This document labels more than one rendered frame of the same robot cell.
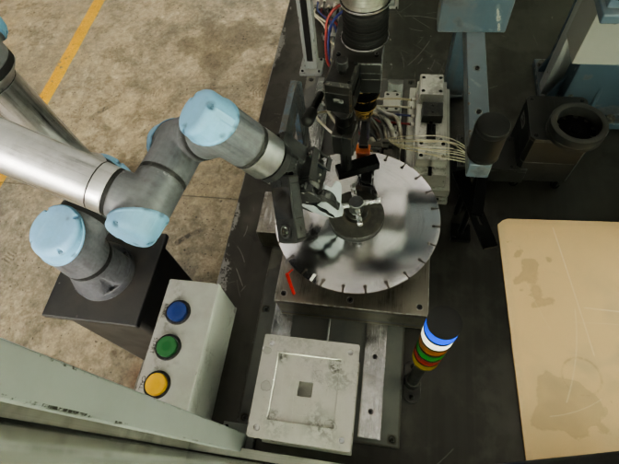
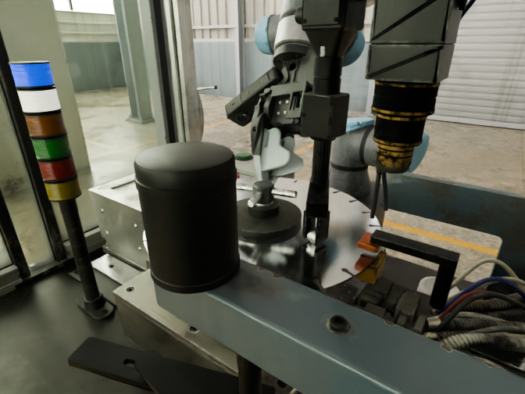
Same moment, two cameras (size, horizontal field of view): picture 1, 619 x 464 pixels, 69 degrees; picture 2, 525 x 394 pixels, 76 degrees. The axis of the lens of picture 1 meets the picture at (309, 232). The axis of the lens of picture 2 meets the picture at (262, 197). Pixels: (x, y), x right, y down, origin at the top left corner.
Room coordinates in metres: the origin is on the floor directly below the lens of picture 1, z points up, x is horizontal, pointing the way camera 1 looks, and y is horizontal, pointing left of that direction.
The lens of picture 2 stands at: (0.57, -0.51, 1.18)
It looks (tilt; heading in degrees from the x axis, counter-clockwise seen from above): 25 degrees down; 106
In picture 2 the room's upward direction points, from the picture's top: straight up
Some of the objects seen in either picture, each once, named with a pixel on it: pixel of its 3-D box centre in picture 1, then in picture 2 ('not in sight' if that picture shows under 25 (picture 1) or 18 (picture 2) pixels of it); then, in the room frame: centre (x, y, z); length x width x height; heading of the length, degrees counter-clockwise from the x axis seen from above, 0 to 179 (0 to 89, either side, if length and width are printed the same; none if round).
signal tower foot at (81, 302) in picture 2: (413, 380); (94, 301); (0.15, -0.15, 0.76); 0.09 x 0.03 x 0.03; 162
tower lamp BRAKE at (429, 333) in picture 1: (442, 325); (32, 73); (0.15, -0.15, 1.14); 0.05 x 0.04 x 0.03; 72
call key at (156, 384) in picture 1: (157, 384); not in sight; (0.21, 0.33, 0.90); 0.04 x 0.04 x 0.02
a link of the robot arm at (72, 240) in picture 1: (70, 239); (354, 140); (0.56, 0.52, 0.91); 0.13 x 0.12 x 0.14; 151
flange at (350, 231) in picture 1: (356, 213); (262, 210); (0.45, -0.10, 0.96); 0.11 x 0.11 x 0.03
